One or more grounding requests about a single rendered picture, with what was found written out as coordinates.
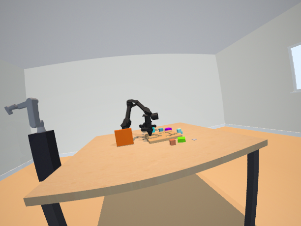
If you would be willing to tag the green block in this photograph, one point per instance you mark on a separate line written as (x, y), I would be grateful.
(181, 139)

